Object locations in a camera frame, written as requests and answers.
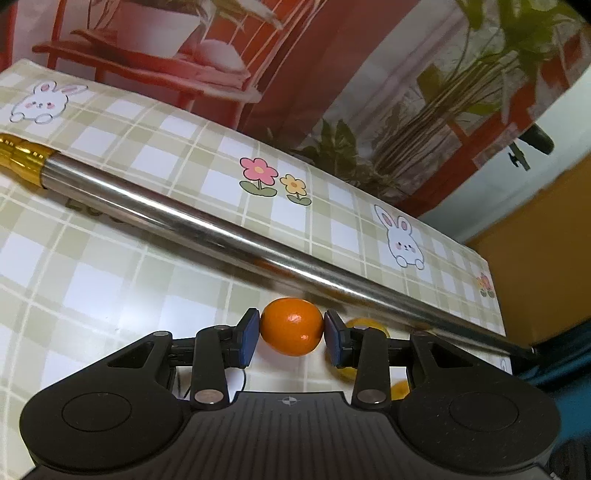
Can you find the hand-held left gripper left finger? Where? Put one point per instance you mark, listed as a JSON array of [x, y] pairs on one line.
[[247, 339]]

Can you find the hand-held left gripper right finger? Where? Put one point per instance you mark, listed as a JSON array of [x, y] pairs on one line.
[[333, 339]]

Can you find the large yellow lemon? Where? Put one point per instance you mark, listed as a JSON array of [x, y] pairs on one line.
[[349, 373]]

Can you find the orange tangerine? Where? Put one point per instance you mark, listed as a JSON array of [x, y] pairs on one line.
[[291, 330]]

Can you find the steel pole with gold end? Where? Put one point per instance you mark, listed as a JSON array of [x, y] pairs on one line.
[[184, 214]]

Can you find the checked bunny print tablecloth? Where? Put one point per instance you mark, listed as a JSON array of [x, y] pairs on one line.
[[92, 286]]

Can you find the teal cloth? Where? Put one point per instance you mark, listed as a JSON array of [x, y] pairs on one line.
[[568, 383]]

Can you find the printed room scene backdrop cloth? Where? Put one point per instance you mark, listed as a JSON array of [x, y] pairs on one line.
[[323, 69]]

